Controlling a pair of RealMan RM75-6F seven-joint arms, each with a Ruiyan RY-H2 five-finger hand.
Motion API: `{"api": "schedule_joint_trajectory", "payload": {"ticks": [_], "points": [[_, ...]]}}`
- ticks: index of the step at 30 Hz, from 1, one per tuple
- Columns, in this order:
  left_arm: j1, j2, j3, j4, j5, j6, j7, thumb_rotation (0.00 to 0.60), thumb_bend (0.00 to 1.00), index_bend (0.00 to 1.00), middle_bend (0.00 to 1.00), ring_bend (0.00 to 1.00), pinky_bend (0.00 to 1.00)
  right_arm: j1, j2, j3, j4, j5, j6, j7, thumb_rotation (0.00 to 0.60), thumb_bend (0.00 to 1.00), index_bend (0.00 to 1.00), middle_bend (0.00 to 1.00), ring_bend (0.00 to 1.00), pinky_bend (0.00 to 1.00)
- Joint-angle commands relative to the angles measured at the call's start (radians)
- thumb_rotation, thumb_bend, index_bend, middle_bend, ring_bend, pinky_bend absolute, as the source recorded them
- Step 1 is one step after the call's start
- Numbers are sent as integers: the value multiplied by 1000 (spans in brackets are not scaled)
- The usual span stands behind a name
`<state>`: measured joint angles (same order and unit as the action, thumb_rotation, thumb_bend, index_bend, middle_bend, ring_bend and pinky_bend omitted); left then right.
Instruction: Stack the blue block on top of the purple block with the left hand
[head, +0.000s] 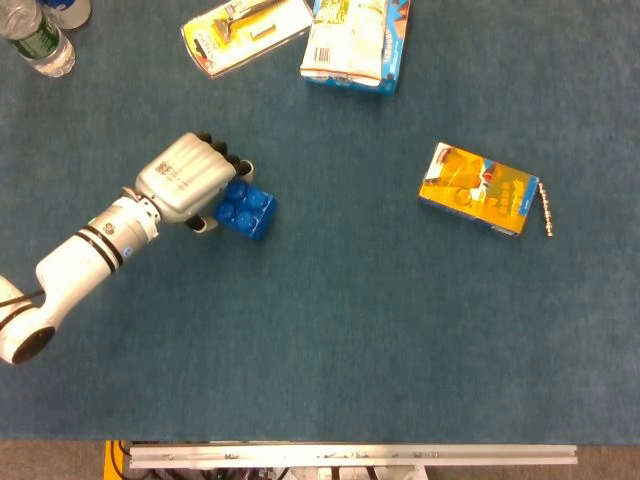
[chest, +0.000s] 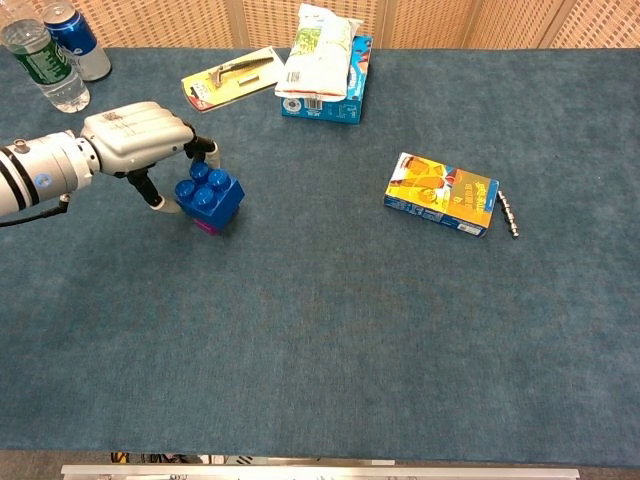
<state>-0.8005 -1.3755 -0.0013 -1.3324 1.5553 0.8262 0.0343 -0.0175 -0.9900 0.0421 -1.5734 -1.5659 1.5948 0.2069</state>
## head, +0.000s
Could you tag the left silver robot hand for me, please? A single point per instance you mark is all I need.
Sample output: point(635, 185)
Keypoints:
point(185, 175)

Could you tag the blue toy brick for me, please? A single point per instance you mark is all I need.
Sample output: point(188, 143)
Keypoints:
point(247, 210)

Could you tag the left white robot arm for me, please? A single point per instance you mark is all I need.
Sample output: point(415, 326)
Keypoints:
point(75, 270)

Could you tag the yellow razor blister pack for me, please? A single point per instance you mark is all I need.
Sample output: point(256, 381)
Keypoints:
point(240, 35)

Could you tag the clear green-label water bottle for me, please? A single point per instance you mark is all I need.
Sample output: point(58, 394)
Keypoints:
point(42, 42)

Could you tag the teal felt table cloth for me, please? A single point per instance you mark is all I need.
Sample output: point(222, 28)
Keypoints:
point(375, 325)

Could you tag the blue white snack bag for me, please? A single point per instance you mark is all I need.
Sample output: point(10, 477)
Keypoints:
point(395, 45)

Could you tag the yellow snack box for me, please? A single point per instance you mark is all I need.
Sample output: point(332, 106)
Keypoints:
point(475, 192)

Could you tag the yellow frame part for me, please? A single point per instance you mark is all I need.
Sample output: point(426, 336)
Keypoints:
point(110, 460)

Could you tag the aluminium profile rail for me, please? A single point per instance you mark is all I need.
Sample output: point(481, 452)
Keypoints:
point(350, 456)

